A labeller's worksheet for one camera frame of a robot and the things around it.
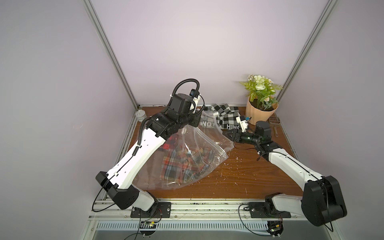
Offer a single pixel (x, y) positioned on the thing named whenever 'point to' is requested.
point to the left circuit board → (149, 224)
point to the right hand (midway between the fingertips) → (226, 128)
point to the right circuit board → (275, 228)
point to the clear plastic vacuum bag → (149, 178)
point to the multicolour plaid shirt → (181, 164)
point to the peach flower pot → (260, 108)
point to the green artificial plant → (262, 89)
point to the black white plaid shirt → (222, 117)
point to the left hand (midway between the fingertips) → (200, 111)
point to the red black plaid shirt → (166, 146)
